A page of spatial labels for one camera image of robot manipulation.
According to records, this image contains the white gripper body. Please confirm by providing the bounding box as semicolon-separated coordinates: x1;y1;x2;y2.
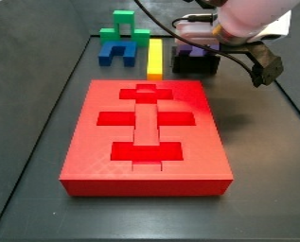
175;11;290;46

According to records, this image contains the purple U-shaped block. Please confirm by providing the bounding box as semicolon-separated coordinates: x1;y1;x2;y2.
175;44;211;57

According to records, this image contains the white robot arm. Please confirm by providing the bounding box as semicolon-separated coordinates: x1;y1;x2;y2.
175;0;300;46

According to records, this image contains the black angle fixture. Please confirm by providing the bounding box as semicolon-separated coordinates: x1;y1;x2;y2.
171;46;219;75

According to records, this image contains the red puzzle board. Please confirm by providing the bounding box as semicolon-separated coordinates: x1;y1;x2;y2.
59;80;232;197

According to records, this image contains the yellow long bar block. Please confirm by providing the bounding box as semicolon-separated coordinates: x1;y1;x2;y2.
147;39;163;80

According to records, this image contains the blue U-shaped block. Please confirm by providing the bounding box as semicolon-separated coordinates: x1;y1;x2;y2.
97;41;136;67

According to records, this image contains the green stepped arch block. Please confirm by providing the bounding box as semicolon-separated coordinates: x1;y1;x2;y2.
99;10;150;47

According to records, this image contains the black cable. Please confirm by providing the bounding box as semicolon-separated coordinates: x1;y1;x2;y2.
131;0;258;83

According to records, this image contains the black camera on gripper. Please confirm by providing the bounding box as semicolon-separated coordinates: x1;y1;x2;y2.
219;41;285;88

